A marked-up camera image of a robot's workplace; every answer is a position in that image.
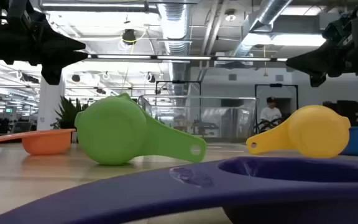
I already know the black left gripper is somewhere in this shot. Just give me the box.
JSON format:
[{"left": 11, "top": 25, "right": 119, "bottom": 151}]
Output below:
[{"left": 0, "top": 17, "right": 89, "bottom": 86}]

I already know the yellow measuring cup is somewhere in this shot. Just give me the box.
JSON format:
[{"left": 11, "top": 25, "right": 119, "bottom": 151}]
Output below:
[{"left": 246, "top": 105, "right": 352, "bottom": 159}]

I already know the orange measuring cup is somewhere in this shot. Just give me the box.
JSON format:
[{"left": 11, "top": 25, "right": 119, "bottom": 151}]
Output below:
[{"left": 0, "top": 128, "right": 76, "bottom": 156}]

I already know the green measuring cup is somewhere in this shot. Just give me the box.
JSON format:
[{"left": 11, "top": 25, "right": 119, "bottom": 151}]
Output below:
[{"left": 74, "top": 92, "right": 208, "bottom": 166}]

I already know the dark blue measuring cup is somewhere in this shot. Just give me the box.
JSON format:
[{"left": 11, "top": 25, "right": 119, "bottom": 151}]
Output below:
[{"left": 0, "top": 156, "right": 358, "bottom": 224}]

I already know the clear plastic basket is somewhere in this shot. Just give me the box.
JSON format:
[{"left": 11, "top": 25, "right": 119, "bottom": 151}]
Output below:
[{"left": 137, "top": 94, "right": 258, "bottom": 144}]

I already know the white column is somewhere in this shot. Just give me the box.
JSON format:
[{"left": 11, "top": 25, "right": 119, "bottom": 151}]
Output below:
[{"left": 37, "top": 74, "right": 65, "bottom": 131}]

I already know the black cabinet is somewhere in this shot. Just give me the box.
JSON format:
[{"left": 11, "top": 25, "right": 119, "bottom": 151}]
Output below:
[{"left": 323, "top": 99, "right": 358, "bottom": 128}]

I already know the small succulent in dark pot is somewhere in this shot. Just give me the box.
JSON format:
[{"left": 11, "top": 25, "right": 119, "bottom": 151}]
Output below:
[{"left": 50, "top": 95, "right": 90, "bottom": 131}]

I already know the person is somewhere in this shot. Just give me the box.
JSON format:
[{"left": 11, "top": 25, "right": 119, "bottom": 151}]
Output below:
[{"left": 259, "top": 96, "right": 283, "bottom": 125}]

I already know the black ceiling device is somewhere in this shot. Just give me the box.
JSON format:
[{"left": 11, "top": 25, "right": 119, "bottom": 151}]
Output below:
[{"left": 121, "top": 29, "right": 137, "bottom": 45}]

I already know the long ceiling light strip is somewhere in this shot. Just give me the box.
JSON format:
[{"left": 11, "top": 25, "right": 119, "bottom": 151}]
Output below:
[{"left": 87, "top": 54, "right": 288, "bottom": 63}]

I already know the black metal frame stand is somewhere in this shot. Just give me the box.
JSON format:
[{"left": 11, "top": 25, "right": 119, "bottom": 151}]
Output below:
[{"left": 254, "top": 83, "right": 300, "bottom": 131}]

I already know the silver ventilation duct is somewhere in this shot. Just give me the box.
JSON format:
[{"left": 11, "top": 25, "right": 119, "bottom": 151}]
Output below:
[
  {"left": 230, "top": 0, "right": 293, "bottom": 58},
  {"left": 157, "top": 2, "right": 194, "bottom": 97}
]

